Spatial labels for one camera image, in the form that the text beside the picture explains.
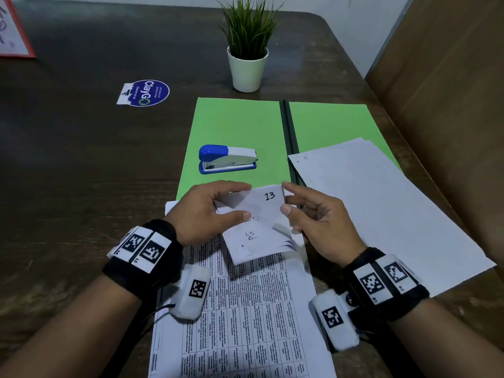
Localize blank white paper sheets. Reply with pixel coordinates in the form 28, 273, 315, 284
287, 137, 497, 298

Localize white paper bundle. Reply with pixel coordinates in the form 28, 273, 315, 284
214, 184, 298, 266

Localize black marker wristband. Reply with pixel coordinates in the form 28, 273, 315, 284
102, 219, 184, 302
342, 246, 431, 323

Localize person's right forearm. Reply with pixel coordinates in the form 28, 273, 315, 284
387, 298, 504, 378

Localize white plant pot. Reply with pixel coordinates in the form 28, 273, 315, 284
226, 46, 270, 93

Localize blue and white stapler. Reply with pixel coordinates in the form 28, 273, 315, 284
198, 144, 260, 175

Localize black slide binder bar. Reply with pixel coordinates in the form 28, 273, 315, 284
284, 99, 308, 189
278, 99, 301, 188

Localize person's left hand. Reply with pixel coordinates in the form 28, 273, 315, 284
165, 180, 253, 247

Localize person's right hand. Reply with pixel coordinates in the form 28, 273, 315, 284
280, 182, 368, 268

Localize person's left forearm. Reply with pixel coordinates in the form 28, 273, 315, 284
0, 273, 155, 378

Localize green artificial grass plant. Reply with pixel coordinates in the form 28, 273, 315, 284
217, 0, 284, 62

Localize green folder cover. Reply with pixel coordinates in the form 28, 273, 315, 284
288, 101, 402, 170
176, 97, 292, 201

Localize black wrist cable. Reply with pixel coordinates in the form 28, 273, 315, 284
140, 303, 176, 326

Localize brown wooden panel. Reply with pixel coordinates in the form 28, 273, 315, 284
365, 0, 504, 273

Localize red framed white board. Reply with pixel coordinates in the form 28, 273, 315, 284
0, 0, 36, 59

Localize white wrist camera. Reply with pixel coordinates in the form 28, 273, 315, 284
169, 263, 212, 322
312, 289, 360, 352

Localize blue round sticker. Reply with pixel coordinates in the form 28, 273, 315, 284
116, 79, 171, 108

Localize printed table paper sheet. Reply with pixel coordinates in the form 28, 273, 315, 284
148, 200, 338, 378

